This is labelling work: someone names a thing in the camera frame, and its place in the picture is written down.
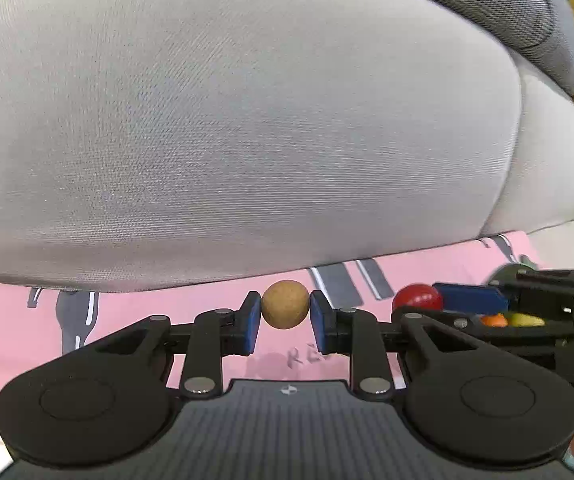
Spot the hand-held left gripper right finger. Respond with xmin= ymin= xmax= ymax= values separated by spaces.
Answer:
xmin=310 ymin=290 xmax=478 ymax=401

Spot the dark grey cushion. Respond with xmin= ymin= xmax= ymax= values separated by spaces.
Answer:
xmin=402 ymin=0 xmax=574 ymax=97

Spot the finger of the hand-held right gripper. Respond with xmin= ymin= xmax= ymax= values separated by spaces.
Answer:
xmin=432 ymin=280 xmax=574 ymax=316
xmin=429 ymin=311 xmax=568 ymax=349

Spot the pink printed mat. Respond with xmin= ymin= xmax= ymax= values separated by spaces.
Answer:
xmin=0 ymin=230 xmax=544 ymax=463

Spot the light grey back cushion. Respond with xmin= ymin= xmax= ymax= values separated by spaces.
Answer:
xmin=0 ymin=0 xmax=524 ymax=294

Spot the beige sofa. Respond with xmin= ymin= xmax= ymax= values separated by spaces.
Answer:
xmin=482 ymin=60 xmax=574 ymax=272

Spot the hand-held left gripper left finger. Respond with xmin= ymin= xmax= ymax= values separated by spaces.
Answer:
xmin=91 ymin=291 xmax=262 ymax=399

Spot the small brown round fruit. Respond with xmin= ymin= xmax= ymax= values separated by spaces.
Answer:
xmin=261 ymin=280 xmax=312 ymax=329

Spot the red cherry tomato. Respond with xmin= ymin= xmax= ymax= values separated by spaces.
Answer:
xmin=392 ymin=284 xmax=444 ymax=313

